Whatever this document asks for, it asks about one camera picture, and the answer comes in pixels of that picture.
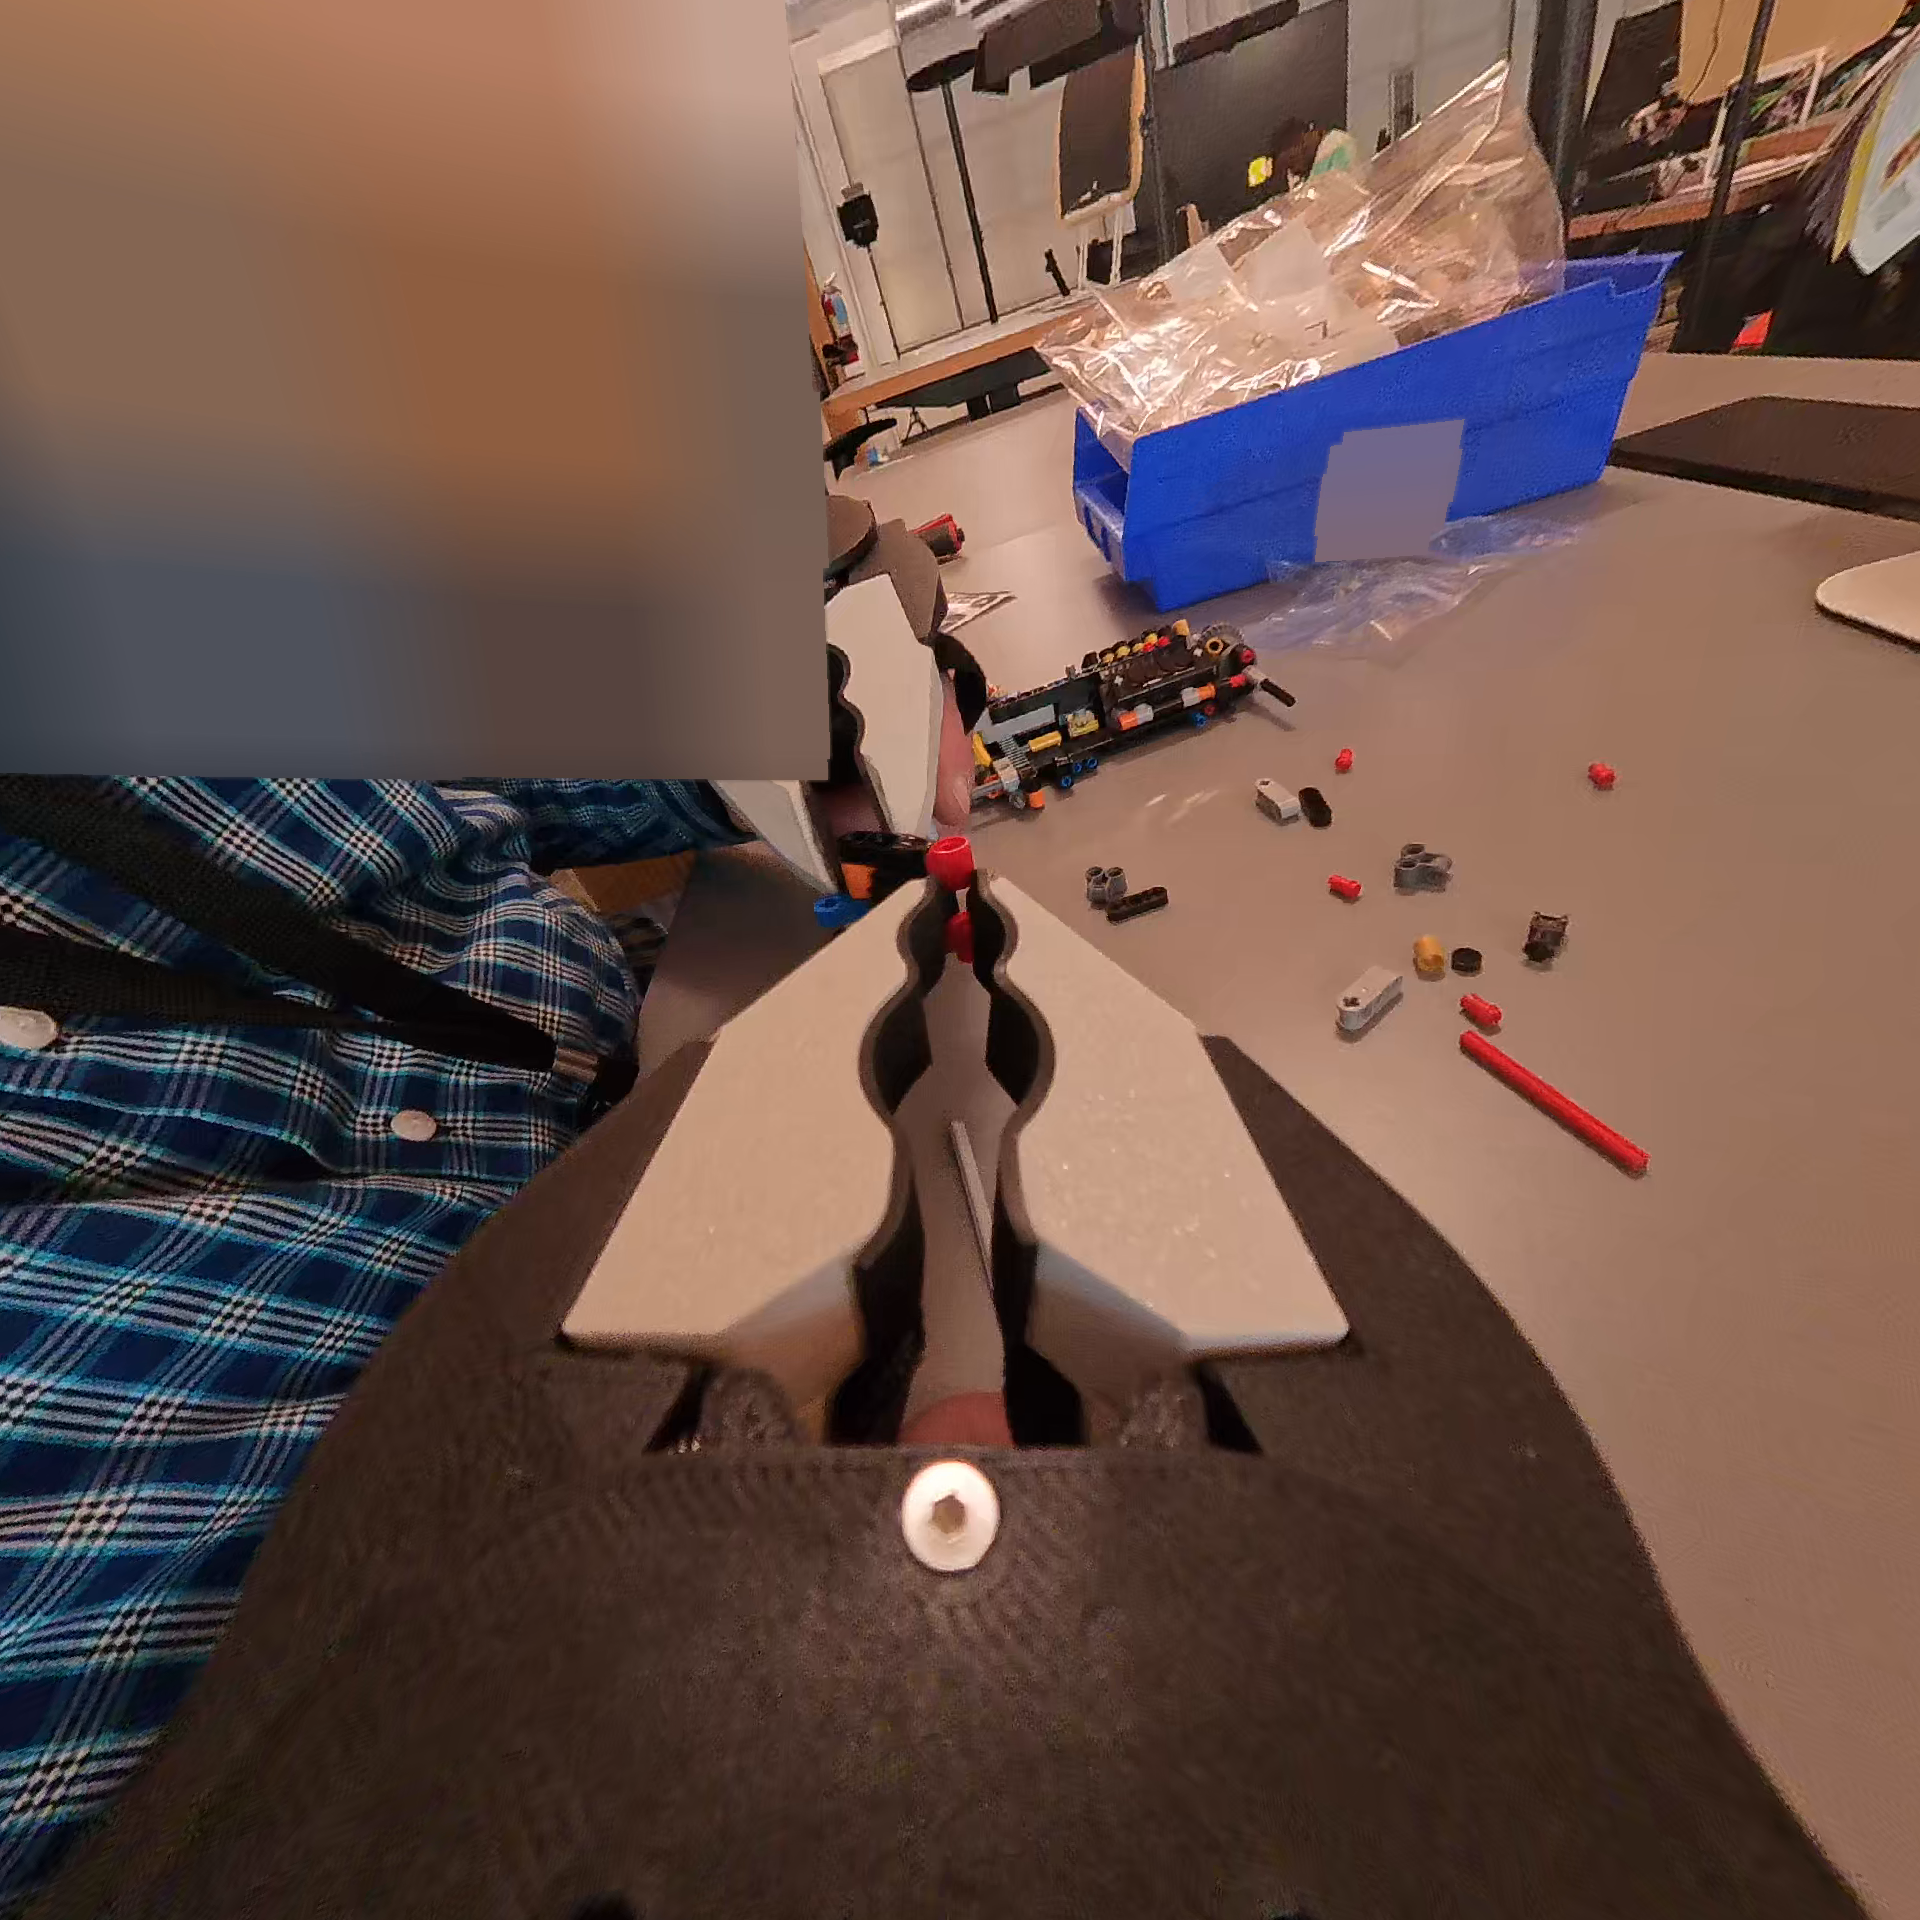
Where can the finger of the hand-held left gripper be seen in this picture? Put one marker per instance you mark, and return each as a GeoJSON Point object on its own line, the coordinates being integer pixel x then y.
{"type": "Point", "coordinates": [901, 690]}
{"type": "Point", "coordinates": [780, 818]}

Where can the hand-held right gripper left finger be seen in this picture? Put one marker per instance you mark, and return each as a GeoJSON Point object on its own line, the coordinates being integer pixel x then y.
{"type": "Point", "coordinates": [735, 1184]}

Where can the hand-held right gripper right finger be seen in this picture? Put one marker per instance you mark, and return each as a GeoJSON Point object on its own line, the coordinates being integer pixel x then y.
{"type": "Point", "coordinates": [1185, 1184]}

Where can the black lego gear assembly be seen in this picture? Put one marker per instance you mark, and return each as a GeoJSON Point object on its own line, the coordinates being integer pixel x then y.
{"type": "Point", "coordinates": [949, 858]}

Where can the long grey lego axle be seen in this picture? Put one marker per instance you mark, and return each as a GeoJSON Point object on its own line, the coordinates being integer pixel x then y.
{"type": "Point", "coordinates": [973, 1201]}

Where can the light grey lego beam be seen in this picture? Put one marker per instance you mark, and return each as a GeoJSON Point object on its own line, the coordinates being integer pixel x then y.
{"type": "Point", "coordinates": [1370, 1001]}

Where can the grey and black lego connector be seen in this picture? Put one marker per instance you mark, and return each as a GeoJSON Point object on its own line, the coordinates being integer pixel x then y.
{"type": "Point", "coordinates": [1108, 885]}

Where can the long red lego axle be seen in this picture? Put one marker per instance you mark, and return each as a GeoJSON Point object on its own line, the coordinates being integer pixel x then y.
{"type": "Point", "coordinates": [1552, 1100]}

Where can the small grey lego connector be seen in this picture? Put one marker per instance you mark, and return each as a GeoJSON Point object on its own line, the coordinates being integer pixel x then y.
{"type": "Point", "coordinates": [1276, 801]}

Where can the dark grey lego connector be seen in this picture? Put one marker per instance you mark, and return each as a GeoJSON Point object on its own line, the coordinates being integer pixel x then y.
{"type": "Point", "coordinates": [1422, 870]}

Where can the small black lego connector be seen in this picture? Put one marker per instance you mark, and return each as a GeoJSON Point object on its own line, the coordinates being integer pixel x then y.
{"type": "Point", "coordinates": [1545, 936]}

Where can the red and black handheld tool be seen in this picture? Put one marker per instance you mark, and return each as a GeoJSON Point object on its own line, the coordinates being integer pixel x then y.
{"type": "Point", "coordinates": [933, 535]}

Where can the printed leaflet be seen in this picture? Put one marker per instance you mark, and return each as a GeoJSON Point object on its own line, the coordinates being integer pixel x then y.
{"type": "Point", "coordinates": [980, 608]}

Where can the blue plastic bin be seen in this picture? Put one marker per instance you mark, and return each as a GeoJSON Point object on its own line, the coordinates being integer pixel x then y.
{"type": "Point", "coordinates": [1276, 452]}

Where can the black studio light stand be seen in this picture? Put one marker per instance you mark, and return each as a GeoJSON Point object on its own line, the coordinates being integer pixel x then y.
{"type": "Point", "coordinates": [1102, 135]}

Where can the clear plastic bag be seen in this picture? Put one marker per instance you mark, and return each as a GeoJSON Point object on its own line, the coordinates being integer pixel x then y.
{"type": "Point", "coordinates": [1412, 586]}

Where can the pile of clear plastic bags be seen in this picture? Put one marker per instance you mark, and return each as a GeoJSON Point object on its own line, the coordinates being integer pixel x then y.
{"type": "Point", "coordinates": [1320, 271]}

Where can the person's plaid shirt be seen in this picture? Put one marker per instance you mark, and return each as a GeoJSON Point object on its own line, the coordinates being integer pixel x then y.
{"type": "Point", "coordinates": [224, 1277]}

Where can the large black monitor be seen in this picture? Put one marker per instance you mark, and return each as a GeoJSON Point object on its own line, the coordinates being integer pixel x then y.
{"type": "Point", "coordinates": [1245, 106]}

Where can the wooden table with black legs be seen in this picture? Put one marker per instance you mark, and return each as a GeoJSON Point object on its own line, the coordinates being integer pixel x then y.
{"type": "Point", "coordinates": [1665, 223]}

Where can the dark flat box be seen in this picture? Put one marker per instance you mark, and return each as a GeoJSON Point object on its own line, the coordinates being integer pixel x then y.
{"type": "Point", "coordinates": [1769, 452]}

